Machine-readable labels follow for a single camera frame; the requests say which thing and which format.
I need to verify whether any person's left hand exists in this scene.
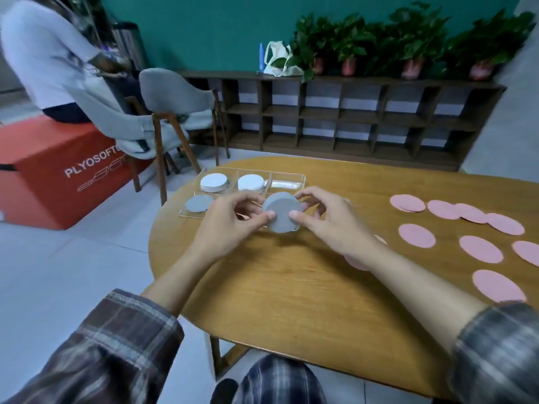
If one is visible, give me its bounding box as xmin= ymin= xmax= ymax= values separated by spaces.
xmin=191 ymin=191 xmax=277 ymax=264

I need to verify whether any person's right hand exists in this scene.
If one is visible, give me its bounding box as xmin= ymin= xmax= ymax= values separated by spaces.
xmin=290 ymin=185 xmax=382 ymax=265

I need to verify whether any grey disc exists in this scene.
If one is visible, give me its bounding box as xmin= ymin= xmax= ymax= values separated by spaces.
xmin=184 ymin=194 xmax=214 ymax=214

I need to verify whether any neat white paper circle stack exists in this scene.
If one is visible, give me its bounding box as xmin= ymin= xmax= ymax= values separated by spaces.
xmin=237 ymin=174 xmax=266 ymax=193
xmin=199 ymin=173 xmax=230 ymax=194

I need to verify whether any neat grey paper circle stack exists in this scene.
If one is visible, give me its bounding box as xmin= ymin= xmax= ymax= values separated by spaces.
xmin=262 ymin=191 xmax=305 ymax=235

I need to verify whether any clear divided tray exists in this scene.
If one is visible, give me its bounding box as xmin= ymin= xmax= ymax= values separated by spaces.
xmin=179 ymin=167 xmax=307 ymax=232

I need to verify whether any pile of round paper discs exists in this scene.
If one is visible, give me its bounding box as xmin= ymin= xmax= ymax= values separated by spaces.
xmin=344 ymin=194 xmax=539 ymax=304

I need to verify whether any person's left forearm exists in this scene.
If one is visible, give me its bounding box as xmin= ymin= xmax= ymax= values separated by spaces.
xmin=0 ymin=247 xmax=220 ymax=404

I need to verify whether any person's right forearm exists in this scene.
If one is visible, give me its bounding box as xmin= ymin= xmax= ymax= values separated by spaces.
xmin=362 ymin=247 xmax=539 ymax=404

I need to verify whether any red plyo box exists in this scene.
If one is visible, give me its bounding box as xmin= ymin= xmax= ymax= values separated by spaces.
xmin=0 ymin=115 xmax=154 ymax=231

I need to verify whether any dark wooden cubby shelf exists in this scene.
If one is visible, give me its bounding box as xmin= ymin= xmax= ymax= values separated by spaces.
xmin=179 ymin=70 xmax=508 ymax=172

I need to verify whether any white tote bag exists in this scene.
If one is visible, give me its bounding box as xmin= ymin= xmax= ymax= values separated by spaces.
xmin=263 ymin=40 xmax=305 ymax=77

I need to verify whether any black shoe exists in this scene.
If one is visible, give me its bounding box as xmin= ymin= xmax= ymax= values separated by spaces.
xmin=210 ymin=378 xmax=239 ymax=404

